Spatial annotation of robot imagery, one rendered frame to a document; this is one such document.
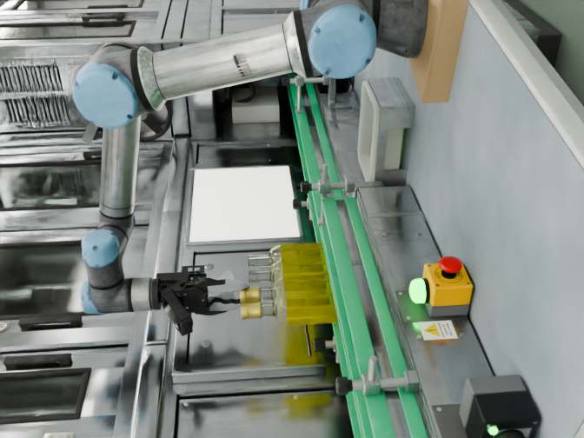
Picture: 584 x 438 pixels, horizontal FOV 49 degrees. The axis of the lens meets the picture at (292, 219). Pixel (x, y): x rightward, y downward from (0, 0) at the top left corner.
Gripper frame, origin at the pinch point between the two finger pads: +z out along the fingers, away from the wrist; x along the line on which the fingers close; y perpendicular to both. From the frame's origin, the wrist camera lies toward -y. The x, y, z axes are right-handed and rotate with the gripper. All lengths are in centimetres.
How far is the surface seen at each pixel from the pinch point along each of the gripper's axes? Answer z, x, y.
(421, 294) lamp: 31.6, -20.2, -25.2
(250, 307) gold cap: 1.4, -2.1, -6.2
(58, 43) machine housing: -58, -23, 104
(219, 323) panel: -6.3, 12.3, 4.4
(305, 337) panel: 13.7, 12.3, -1.8
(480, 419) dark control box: 32, -23, -54
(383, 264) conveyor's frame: 28.0, -15.7, -11.1
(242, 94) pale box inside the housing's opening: 2, 8, 127
